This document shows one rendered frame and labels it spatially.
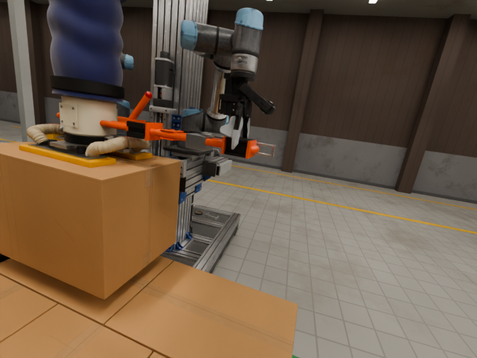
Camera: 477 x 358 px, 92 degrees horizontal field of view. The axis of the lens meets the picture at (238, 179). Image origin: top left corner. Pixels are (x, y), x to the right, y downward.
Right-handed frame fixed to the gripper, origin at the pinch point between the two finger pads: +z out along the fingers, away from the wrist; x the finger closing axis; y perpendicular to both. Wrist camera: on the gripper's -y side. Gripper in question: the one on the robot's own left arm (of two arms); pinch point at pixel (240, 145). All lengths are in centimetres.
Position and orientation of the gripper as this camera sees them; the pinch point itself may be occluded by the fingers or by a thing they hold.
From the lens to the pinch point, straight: 70.1
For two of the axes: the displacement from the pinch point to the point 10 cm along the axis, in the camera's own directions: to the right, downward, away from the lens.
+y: -9.4, -2.0, 2.9
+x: -3.3, 2.0, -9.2
